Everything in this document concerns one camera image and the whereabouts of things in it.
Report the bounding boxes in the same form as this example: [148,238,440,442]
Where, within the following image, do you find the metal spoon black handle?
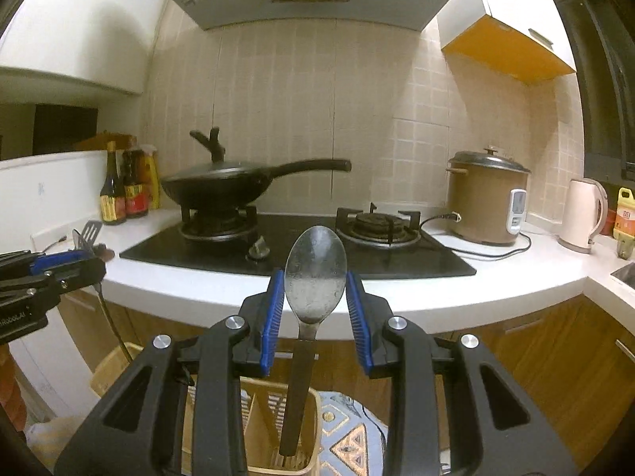
[279,226,348,457]

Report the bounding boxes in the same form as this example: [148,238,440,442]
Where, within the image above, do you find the grey slotted spatula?
[72,219,102,251]

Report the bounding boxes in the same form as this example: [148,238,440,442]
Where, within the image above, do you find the beige plastic utensil basket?
[90,347,323,475]

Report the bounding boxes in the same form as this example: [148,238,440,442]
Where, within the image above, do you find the light blue patterned tablecloth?
[319,391,389,476]

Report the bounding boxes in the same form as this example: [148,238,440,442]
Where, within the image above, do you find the black glass gas hob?
[121,205,476,279]

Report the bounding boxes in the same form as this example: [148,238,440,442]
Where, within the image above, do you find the dark soy sauce bottle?
[100,141,126,226]

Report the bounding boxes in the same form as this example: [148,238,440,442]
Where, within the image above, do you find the black wok with lid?
[160,127,352,211]

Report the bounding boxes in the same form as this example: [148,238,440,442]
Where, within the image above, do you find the red label sauce bottle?
[123,148,148,218]

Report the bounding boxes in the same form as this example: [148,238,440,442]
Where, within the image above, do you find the brown rice cooker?
[446,148,531,246]

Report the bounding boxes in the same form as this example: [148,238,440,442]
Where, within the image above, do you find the cream electric kettle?
[558,178,608,253]

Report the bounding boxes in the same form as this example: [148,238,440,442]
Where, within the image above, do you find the yellow oil jug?
[614,187,635,260]

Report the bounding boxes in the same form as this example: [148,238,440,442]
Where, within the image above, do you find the dark window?
[555,0,634,186]

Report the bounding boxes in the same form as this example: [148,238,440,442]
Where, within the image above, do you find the black power cable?
[418,211,533,260]

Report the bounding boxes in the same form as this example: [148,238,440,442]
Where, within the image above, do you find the white orange wall cabinet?
[436,0,576,85]

